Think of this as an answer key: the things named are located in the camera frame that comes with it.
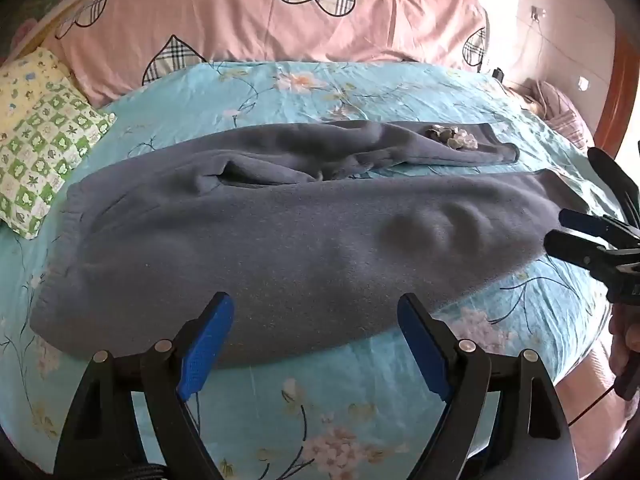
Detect grey fleece pants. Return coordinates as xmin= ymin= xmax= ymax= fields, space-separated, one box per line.
xmin=30 ymin=122 xmax=587 ymax=366

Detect person's right hand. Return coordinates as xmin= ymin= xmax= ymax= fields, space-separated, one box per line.
xmin=608 ymin=304 xmax=640 ymax=376

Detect striped pink bundle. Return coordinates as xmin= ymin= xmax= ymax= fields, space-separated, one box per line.
xmin=506 ymin=80 xmax=594 ymax=152

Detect turquoise floral bed sheet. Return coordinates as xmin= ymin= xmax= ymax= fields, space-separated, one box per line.
xmin=1 ymin=63 xmax=620 ymax=479

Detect green checkered pillow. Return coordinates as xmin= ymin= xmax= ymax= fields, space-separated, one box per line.
xmin=1 ymin=48 xmax=116 ymax=240

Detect pink quilt with plaid hearts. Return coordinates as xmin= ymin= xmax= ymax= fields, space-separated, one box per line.
xmin=44 ymin=0 xmax=487 ymax=106

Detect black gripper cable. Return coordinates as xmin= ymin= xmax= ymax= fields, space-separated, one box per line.
xmin=567 ymin=381 xmax=620 ymax=429

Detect wooden door frame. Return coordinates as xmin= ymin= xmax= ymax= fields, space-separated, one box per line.
xmin=594 ymin=24 xmax=639 ymax=158

